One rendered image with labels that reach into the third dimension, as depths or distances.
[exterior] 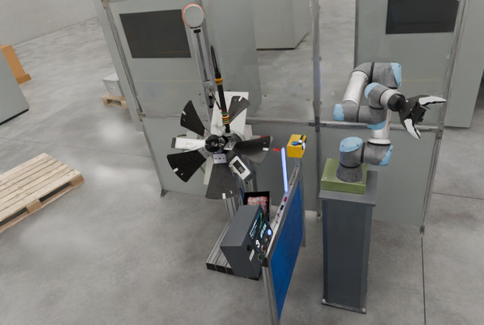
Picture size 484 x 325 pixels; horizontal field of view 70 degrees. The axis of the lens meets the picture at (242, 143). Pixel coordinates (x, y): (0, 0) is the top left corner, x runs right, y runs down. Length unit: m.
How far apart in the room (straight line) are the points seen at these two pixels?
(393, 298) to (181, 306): 1.55
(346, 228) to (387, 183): 0.95
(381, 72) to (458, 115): 2.95
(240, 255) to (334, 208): 0.78
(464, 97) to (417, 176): 1.87
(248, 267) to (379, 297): 1.50
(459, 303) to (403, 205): 0.77
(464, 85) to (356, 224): 2.82
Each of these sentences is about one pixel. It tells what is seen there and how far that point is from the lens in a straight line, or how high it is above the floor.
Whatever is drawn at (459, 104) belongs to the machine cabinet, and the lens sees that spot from 4.69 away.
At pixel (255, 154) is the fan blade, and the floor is 1.17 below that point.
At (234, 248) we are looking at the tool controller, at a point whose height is 1.23.
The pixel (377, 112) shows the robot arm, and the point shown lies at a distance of 1.55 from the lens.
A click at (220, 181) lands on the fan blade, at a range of 2.19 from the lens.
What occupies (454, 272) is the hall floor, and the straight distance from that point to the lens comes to 3.13.
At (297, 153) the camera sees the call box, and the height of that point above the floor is 1.01.
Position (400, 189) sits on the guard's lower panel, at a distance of 3.06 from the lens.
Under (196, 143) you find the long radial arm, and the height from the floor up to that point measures 1.13.
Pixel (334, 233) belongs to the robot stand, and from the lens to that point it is 2.21.
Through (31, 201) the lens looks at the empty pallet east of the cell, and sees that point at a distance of 4.49.
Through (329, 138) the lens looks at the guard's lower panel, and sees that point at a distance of 2.83.
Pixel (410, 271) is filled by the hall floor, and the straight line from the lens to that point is 3.05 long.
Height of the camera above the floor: 2.31
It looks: 31 degrees down
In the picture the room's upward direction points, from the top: 9 degrees counter-clockwise
